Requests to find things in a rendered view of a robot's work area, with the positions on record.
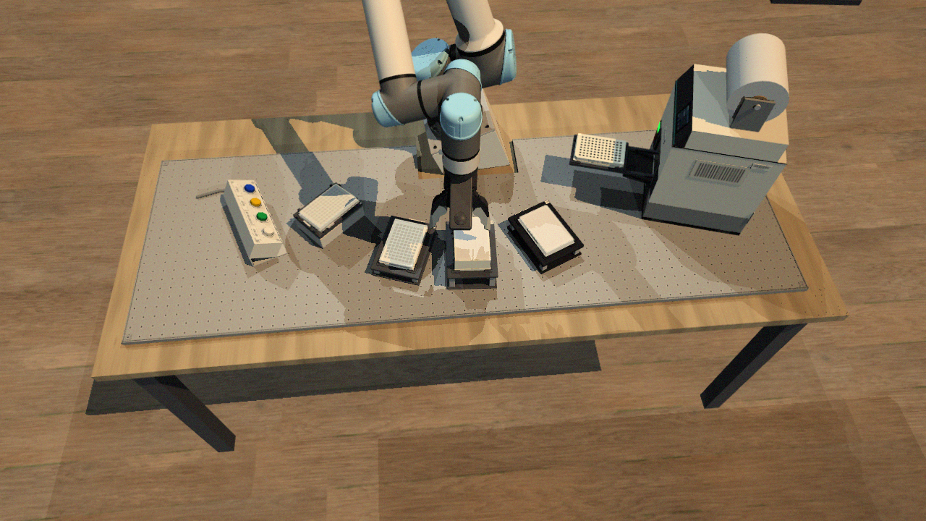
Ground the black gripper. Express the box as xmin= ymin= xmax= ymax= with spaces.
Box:
xmin=429 ymin=166 xmax=490 ymax=231

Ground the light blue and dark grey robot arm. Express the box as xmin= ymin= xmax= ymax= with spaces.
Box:
xmin=362 ymin=0 xmax=517 ymax=231

